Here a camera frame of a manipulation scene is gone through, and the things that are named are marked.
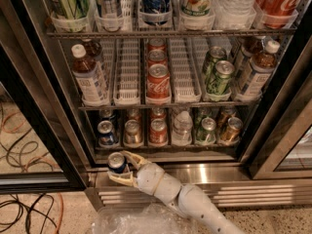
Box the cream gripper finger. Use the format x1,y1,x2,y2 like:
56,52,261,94
107,172,137,187
122,150,149,170

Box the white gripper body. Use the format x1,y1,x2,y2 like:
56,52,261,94
136,163,165,195

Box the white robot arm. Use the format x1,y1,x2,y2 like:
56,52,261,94
107,150,245,234

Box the front gold soda can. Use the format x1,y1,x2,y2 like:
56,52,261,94
124,120,142,146

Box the gold soda can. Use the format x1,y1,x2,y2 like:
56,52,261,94
124,120,142,146
127,108,141,122

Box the front red can bottom shelf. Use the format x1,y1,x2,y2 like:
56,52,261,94
149,118,168,145

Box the red can shelf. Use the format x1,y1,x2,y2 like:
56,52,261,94
149,118,168,145
150,107,167,120

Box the rear gold soda can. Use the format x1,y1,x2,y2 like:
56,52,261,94
127,108,141,122

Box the clear water bottle bottom shelf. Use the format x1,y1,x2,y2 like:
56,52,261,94
172,111,193,146

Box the rear red can bottom shelf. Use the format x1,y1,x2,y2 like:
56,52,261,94
150,107,167,120

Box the front green can bottom shelf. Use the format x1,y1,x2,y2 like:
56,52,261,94
196,117,216,145

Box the green can shelf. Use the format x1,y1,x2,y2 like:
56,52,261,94
195,107,212,126
207,60,235,96
202,46,227,78
50,0,89,20
196,117,216,145

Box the rear green can bottom shelf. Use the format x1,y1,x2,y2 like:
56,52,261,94
195,107,212,126

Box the front coca-cola can middle shelf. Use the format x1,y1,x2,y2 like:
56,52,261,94
146,64,170,104

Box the coca-cola can shelf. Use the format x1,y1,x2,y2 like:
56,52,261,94
147,50,168,66
147,38,166,51
146,64,170,104

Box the front bronze can bottom shelf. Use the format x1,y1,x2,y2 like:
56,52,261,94
219,117,243,142

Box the bronze can shelf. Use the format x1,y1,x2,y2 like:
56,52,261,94
219,117,243,142
216,105,237,128

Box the fridge sliding glass door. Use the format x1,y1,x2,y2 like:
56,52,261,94
0,0,89,194

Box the rear bronze can bottom shelf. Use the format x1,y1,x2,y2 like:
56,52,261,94
216,105,237,128

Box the front green can middle shelf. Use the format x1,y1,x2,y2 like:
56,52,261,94
207,60,235,96

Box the rear coca-cola can middle shelf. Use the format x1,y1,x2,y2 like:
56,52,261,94
147,38,166,51

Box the rear green can middle shelf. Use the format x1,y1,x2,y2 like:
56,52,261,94
202,46,227,78

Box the blue pepsi can top shelf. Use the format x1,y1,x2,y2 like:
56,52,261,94
140,0,170,25

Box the silver can top shelf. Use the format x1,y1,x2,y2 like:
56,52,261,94
96,0,122,19

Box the green can top shelf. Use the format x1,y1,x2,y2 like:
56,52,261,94
50,0,89,20

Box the coca-cola bottle top shelf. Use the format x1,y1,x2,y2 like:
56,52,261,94
255,0,300,29

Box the clear plastic bin with bag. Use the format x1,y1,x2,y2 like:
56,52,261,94
93,204,198,234

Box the empty white tray right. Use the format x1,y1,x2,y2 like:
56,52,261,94
169,39,202,103

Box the left front tea bottle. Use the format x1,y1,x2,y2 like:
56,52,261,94
71,44,108,106

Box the tea bottle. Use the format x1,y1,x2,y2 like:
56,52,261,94
81,38,111,83
234,36,265,74
237,40,280,97
71,44,108,106

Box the left rear tea bottle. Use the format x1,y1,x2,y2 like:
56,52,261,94
81,38,111,83

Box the right front tea bottle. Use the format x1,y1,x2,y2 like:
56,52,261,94
237,40,280,97

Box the right rear tea bottle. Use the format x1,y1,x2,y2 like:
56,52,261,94
234,36,265,74

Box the black floor cable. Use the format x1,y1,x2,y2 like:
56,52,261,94
0,102,59,234

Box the orange floor cable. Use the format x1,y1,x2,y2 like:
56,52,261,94
0,110,64,234

